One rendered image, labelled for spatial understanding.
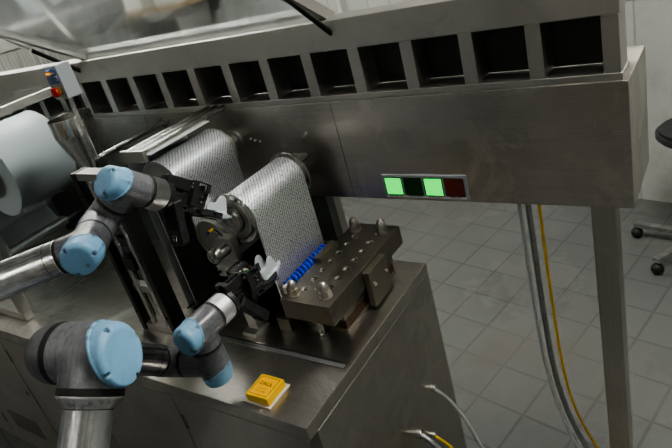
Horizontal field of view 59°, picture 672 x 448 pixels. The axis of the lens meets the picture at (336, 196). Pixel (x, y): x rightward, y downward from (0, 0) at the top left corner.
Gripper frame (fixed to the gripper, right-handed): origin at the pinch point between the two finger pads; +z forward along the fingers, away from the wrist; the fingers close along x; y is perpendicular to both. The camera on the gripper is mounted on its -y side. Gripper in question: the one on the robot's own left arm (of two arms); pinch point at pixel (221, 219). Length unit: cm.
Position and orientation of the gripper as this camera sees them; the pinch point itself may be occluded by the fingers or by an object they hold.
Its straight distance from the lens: 154.7
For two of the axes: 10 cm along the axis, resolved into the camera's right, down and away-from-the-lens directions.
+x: -8.2, -0.3, 5.7
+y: 1.4, -9.8, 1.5
